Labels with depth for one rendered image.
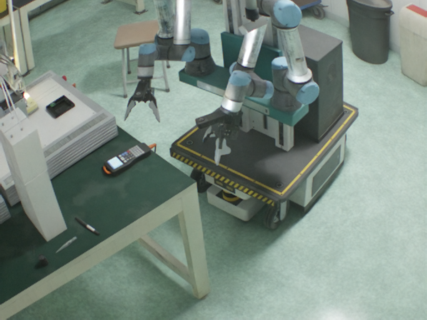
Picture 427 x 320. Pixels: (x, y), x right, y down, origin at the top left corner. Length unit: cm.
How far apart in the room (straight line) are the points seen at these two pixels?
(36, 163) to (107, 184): 47
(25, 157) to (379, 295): 184
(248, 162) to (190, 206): 74
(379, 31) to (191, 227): 262
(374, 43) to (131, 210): 284
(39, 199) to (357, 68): 307
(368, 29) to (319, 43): 150
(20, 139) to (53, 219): 39
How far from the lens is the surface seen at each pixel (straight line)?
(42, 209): 197
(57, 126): 244
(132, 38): 387
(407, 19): 418
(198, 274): 253
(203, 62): 278
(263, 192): 274
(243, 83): 219
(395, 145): 362
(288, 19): 212
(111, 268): 291
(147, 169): 225
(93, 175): 228
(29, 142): 181
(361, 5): 421
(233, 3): 267
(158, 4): 263
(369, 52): 445
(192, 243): 236
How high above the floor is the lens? 220
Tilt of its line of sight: 40 degrees down
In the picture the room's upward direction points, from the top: 6 degrees counter-clockwise
